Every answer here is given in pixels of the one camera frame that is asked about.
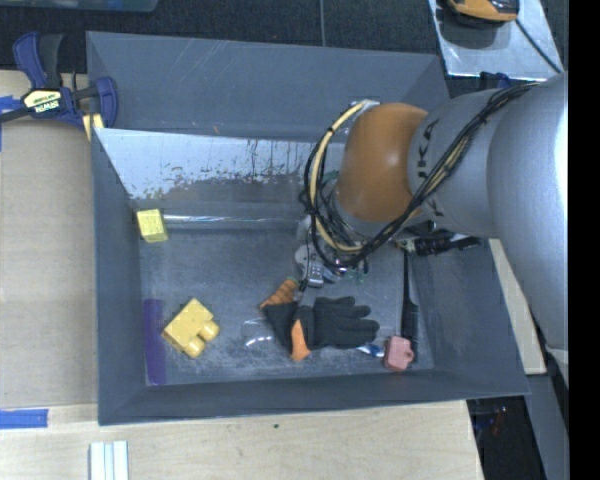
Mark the pink small block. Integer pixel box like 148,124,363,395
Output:
383,335,416,372

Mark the pale wood flat board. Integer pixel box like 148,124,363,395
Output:
0,125,101,411

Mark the purple flat strip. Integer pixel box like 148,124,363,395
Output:
142,298,168,386

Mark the clear plastic piece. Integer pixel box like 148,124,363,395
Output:
240,316,277,351

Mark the black and orange glove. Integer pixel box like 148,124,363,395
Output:
259,278,381,363

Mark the black cylinder on white bracket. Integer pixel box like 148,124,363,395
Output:
393,231,483,259

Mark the small yellow toy block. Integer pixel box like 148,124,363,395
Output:
135,208,170,244

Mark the grey metal bin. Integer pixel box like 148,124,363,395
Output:
84,30,532,427

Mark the black thin tool with handle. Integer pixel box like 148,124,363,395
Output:
401,251,422,357

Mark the large yellow toy brick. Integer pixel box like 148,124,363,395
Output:
160,297,221,360

